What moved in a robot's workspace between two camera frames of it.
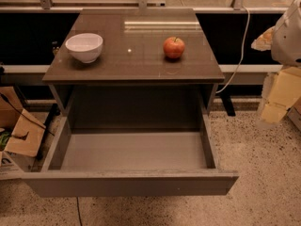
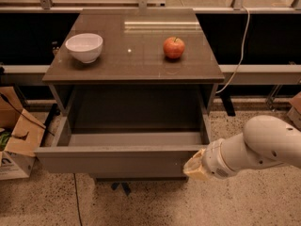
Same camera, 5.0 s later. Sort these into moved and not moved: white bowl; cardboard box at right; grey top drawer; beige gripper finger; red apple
Moved: grey top drawer; beige gripper finger
Not moved: white bowl; cardboard box at right; red apple
